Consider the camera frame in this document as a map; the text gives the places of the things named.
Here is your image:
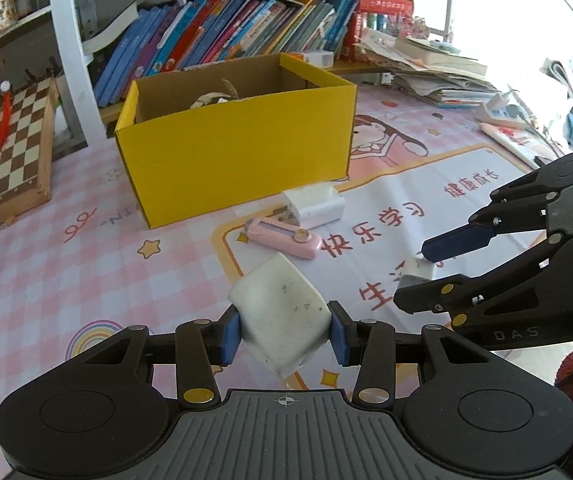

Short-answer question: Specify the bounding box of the small white object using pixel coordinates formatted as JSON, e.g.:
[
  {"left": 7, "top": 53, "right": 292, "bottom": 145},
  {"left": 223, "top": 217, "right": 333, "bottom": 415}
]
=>
[{"left": 398, "top": 257, "right": 436, "bottom": 288}]

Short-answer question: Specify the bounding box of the white sponge block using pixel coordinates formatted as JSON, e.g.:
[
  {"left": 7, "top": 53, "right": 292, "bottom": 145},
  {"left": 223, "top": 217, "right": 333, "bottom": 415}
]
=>
[{"left": 228, "top": 252, "right": 331, "bottom": 379}]

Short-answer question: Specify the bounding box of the white cream tube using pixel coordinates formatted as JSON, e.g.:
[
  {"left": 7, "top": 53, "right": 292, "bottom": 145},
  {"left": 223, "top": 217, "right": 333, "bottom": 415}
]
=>
[{"left": 479, "top": 122, "right": 550, "bottom": 169}]

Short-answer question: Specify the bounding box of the pink utility knife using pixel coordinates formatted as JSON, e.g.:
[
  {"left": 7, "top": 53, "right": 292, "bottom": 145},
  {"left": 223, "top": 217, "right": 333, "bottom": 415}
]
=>
[{"left": 244, "top": 217, "right": 323, "bottom": 260}]

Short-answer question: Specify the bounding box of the white charger plug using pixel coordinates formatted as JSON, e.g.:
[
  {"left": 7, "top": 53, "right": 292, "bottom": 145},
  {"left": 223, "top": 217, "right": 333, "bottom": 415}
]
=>
[{"left": 276, "top": 182, "right": 345, "bottom": 230}]

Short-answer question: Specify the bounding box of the stack of papers and books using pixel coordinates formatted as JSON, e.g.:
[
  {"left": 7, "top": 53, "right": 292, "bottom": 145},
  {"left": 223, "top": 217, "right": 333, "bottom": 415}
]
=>
[{"left": 355, "top": 28, "right": 498, "bottom": 108}]

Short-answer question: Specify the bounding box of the pink checkered tablecloth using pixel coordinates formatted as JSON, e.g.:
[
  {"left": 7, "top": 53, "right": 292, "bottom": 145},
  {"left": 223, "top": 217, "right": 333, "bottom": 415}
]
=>
[{"left": 0, "top": 86, "right": 525, "bottom": 478}]

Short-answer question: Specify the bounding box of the yellow cardboard box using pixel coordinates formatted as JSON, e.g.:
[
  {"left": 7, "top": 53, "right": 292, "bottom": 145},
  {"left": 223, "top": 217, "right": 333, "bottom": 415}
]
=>
[{"left": 115, "top": 54, "right": 357, "bottom": 229}]

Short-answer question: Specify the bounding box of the wooden chess board box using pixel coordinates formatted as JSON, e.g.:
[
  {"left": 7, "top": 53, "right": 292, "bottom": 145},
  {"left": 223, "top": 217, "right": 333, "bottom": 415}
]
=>
[{"left": 0, "top": 77, "right": 59, "bottom": 226}]

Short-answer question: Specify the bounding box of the red book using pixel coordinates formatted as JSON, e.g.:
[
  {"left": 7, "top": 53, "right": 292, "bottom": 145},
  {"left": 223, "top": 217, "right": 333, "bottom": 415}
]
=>
[{"left": 341, "top": 0, "right": 415, "bottom": 62}]

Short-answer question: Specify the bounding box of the row of books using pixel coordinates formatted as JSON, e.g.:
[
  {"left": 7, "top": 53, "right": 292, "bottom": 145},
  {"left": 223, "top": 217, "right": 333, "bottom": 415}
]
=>
[{"left": 93, "top": 0, "right": 356, "bottom": 108}]

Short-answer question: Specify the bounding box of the red tassel ornament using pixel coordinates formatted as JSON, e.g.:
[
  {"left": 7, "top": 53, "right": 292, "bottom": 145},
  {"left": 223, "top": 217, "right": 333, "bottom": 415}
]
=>
[{"left": 0, "top": 80, "right": 12, "bottom": 150}]

